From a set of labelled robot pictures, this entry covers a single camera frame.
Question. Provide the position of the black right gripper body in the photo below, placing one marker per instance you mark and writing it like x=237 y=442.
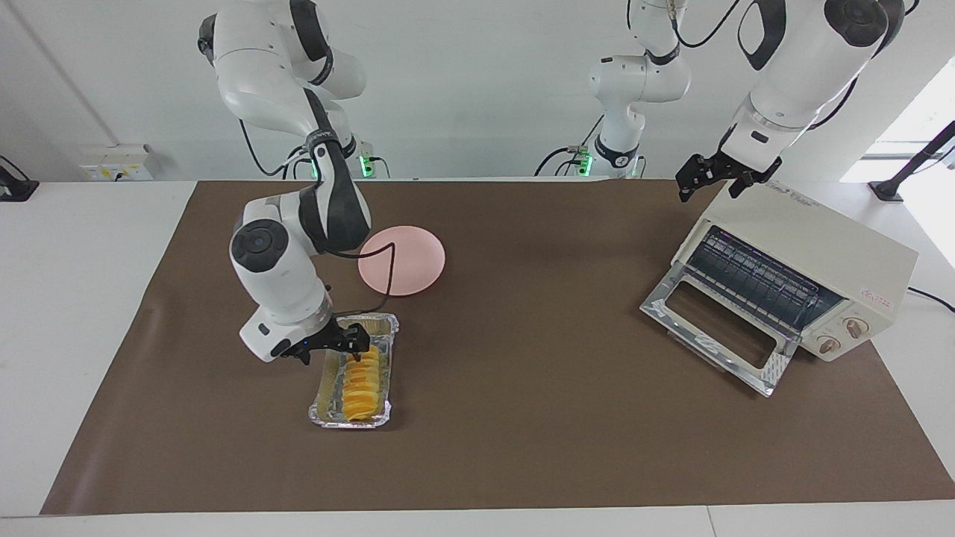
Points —
x=328 y=337

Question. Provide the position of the aluminium foil baking tray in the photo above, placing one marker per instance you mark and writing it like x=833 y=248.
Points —
x=328 y=388

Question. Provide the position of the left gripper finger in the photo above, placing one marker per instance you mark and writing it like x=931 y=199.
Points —
x=683 y=194
x=737 y=188

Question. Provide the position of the white wall socket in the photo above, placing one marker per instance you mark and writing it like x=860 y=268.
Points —
x=116 y=164

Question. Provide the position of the round oven knob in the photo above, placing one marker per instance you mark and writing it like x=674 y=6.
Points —
x=830 y=345
x=856 y=327

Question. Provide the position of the yellow sliced bread loaf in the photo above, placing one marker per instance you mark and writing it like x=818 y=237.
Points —
x=362 y=388

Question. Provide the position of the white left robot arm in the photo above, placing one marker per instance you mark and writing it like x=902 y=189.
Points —
x=806 y=67

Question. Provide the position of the black table clamp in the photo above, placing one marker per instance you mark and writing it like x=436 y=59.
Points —
x=15 y=190

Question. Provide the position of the black stand with pole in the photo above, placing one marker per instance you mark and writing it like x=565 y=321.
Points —
x=888 y=190

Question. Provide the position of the pink round plate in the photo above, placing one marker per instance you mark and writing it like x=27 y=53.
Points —
x=418 y=261

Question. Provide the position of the glass oven door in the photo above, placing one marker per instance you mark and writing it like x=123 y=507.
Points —
x=671 y=317

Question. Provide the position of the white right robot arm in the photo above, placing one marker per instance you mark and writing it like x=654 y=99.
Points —
x=276 y=276

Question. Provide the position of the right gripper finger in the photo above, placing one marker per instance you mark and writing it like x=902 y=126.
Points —
x=362 y=347
x=304 y=358

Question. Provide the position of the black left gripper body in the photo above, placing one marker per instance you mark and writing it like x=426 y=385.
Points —
x=716 y=168

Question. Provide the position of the cream toaster oven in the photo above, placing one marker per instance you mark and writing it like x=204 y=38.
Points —
x=821 y=239

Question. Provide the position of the brown table mat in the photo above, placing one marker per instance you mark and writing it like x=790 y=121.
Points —
x=522 y=418

